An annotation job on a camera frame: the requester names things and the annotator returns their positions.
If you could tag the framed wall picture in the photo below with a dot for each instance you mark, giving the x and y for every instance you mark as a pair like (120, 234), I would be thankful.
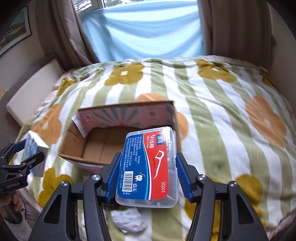
(18, 30)

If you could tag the white blue carton box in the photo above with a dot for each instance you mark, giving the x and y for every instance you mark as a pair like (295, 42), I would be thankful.
(35, 144)

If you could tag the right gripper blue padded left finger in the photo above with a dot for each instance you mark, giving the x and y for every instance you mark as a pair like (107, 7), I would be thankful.
(59, 218)

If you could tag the white cushioned headboard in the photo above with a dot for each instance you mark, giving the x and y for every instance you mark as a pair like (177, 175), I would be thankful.
(33, 92)

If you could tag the brown curtain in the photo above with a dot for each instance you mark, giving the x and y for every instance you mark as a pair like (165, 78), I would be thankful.
(237, 29)
(60, 33)

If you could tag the light blue window cloth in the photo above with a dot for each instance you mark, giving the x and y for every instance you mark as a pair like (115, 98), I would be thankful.
(146, 29)

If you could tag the white patterned sock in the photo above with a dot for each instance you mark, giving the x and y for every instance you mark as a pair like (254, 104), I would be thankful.
(129, 220)

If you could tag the person's left hand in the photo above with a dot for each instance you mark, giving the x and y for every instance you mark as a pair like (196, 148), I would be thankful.
(6, 199)

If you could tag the left brown curtain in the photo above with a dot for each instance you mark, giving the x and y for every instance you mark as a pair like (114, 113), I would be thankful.
(60, 33)

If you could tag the dental floss pick box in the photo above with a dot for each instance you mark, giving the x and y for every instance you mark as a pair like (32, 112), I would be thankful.
(147, 172)

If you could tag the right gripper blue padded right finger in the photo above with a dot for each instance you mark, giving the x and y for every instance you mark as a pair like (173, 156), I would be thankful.
(238, 219)

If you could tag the floral striped blanket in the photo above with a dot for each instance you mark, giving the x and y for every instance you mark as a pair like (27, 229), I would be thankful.
(233, 125)

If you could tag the pink teal cardboard box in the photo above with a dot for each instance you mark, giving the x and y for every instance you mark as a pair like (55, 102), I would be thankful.
(95, 134)

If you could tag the right brown curtain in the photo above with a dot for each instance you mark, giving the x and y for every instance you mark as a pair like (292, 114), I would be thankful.
(237, 29)

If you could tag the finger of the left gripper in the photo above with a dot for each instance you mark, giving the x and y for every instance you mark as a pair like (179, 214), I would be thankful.
(29, 163)
(10, 150)

